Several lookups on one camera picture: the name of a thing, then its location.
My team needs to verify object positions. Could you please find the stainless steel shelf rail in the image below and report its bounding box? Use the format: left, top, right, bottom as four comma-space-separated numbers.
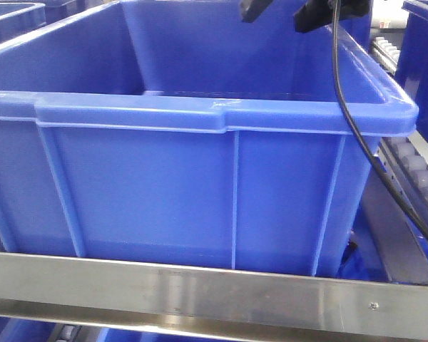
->
0, 253, 428, 341

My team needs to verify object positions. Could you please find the large blue crate middle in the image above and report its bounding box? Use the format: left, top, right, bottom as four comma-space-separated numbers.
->
0, 2, 46, 43

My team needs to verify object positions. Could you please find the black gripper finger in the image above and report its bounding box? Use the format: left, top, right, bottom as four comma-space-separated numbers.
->
293, 0, 370, 33
240, 0, 272, 23

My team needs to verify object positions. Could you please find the large blue crate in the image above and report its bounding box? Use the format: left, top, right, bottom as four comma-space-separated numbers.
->
0, 2, 46, 43
0, 0, 419, 279

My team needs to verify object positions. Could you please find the black cable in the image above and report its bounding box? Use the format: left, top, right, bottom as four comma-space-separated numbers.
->
331, 0, 428, 257

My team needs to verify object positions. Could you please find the large blue crate right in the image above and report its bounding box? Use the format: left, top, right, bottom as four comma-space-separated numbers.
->
0, 0, 419, 279

